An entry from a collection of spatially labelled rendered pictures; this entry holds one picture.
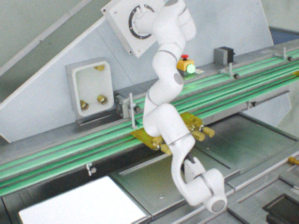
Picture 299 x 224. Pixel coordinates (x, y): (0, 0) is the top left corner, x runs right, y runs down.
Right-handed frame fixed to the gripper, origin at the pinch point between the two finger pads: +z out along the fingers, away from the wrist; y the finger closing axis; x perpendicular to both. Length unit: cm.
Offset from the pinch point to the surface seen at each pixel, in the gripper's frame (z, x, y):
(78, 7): 104, 20, 49
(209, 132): 14.6, -19.1, 1.2
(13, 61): 93, 62, 26
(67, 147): 23.3, 42.6, 4.0
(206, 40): 63, -43, 29
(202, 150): 20.9, -19.0, -11.8
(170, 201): -7.2, 9.0, -11.8
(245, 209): -20.4, -16.7, -14.7
